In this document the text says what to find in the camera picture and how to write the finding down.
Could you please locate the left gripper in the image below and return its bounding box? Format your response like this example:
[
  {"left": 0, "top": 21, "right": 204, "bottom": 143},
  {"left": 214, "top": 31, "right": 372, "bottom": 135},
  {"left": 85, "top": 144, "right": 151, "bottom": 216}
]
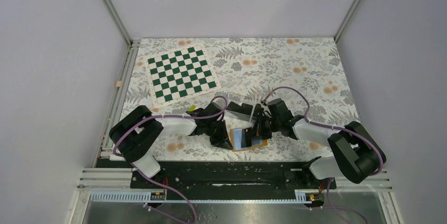
[{"left": 205, "top": 120, "right": 233, "bottom": 150}]

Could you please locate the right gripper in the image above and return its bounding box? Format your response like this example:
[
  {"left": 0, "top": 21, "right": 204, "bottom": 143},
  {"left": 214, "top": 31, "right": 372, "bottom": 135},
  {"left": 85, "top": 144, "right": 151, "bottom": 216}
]
[{"left": 247, "top": 113, "right": 281, "bottom": 140}]

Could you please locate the clear plastic card box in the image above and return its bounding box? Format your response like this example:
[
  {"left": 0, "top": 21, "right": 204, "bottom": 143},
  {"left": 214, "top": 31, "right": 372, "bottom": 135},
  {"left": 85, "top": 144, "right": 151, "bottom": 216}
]
[{"left": 215, "top": 92, "right": 266, "bottom": 123}]

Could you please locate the orange leather card holder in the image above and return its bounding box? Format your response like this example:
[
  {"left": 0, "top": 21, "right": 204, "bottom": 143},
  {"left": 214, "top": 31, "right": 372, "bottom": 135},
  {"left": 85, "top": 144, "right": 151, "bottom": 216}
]
[{"left": 229, "top": 128, "right": 268, "bottom": 152}]

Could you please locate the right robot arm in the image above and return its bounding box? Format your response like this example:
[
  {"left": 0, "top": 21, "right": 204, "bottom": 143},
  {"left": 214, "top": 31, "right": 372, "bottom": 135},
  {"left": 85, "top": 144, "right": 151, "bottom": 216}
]
[{"left": 250, "top": 99, "right": 386, "bottom": 188}]

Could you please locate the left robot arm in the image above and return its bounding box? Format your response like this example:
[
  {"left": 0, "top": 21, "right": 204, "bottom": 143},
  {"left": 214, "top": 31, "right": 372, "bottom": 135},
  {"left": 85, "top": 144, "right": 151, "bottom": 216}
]
[{"left": 109, "top": 102, "right": 233, "bottom": 188}]

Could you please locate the floral patterned table mat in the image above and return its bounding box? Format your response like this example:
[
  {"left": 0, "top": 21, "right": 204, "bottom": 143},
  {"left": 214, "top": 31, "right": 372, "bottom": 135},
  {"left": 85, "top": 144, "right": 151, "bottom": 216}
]
[{"left": 121, "top": 37, "right": 358, "bottom": 161}]

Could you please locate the green white chessboard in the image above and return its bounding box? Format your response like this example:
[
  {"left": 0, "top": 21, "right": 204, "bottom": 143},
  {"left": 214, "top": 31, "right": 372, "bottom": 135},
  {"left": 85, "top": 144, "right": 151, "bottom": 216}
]
[{"left": 144, "top": 44, "right": 221, "bottom": 108}]

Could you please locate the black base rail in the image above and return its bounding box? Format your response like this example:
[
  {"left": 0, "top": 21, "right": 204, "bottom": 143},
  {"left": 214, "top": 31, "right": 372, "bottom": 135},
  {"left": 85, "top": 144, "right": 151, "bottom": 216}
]
[{"left": 152, "top": 161, "right": 336, "bottom": 200}]

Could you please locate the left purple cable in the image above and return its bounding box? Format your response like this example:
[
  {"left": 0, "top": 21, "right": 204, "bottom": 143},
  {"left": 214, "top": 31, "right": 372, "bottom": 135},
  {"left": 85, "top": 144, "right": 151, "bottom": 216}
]
[{"left": 111, "top": 95, "right": 229, "bottom": 224}]

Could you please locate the purple cable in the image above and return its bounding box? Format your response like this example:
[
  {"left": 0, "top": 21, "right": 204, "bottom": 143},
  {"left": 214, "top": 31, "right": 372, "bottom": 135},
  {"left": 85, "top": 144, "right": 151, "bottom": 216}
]
[
  {"left": 111, "top": 95, "right": 229, "bottom": 224},
  {"left": 263, "top": 86, "right": 385, "bottom": 224}
]

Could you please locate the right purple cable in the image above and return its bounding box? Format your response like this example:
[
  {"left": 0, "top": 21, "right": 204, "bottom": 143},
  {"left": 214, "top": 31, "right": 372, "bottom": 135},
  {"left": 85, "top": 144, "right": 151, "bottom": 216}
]
[{"left": 263, "top": 86, "right": 385, "bottom": 224}]

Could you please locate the right aluminium frame post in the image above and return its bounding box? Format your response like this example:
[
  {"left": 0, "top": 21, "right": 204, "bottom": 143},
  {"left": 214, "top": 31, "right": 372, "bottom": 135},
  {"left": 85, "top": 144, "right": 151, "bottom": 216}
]
[{"left": 334, "top": 0, "right": 362, "bottom": 43}]

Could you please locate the aluminium frame post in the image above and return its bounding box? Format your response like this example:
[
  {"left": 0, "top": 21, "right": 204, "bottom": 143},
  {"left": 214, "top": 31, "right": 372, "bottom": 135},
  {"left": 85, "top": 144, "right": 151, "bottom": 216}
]
[
  {"left": 102, "top": 0, "right": 133, "bottom": 46},
  {"left": 334, "top": 0, "right": 362, "bottom": 43}
]

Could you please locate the left aluminium frame post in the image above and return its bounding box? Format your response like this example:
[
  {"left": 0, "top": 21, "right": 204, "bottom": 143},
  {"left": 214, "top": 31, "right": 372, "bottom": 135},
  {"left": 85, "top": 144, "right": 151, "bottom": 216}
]
[{"left": 102, "top": 0, "right": 133, "bottom": 46}]

